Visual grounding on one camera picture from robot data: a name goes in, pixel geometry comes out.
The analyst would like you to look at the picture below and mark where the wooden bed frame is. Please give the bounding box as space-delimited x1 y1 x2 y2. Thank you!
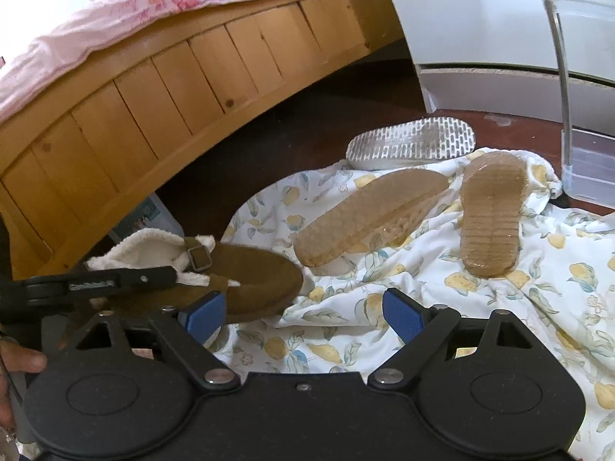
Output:
0 0 409 279

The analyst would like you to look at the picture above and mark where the white plastic box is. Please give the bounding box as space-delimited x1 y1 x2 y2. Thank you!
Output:
108 192 183 250

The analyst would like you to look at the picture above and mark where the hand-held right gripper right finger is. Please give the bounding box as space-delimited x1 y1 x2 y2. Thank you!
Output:
370 288 539 391

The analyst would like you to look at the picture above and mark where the pink bed sheet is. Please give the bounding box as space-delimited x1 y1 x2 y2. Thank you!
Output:
0 0 385 126

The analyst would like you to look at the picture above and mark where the brown fleece-lined shoe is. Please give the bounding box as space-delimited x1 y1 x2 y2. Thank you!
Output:
84 229 304 325

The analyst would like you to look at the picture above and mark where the translucent amber jelly slipper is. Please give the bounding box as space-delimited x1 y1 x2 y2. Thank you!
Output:
459 150 529 277
293 168 452 267

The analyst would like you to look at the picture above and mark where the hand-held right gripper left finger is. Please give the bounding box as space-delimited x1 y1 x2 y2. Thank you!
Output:
74 291 239 391

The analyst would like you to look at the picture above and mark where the lemon print cloth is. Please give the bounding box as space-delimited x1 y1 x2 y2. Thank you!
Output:
206 151 615 461

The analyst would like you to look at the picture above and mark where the clear plastic shoe rack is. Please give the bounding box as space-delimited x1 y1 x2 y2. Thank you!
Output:
529 0 615 202

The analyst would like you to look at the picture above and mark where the person's left hand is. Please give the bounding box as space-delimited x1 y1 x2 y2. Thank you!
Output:
0 336 49 443

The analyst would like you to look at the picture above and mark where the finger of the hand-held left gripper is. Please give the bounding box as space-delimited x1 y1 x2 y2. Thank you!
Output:
115 265 178 295

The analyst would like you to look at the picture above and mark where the white wardrobe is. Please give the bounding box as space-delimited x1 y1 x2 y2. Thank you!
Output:
375 0 615 121

